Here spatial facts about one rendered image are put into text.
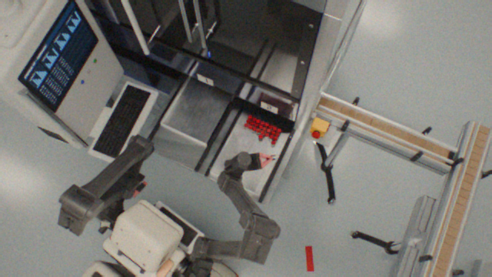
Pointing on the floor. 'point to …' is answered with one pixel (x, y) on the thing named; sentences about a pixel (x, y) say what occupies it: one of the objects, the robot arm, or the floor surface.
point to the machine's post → (317, 70)
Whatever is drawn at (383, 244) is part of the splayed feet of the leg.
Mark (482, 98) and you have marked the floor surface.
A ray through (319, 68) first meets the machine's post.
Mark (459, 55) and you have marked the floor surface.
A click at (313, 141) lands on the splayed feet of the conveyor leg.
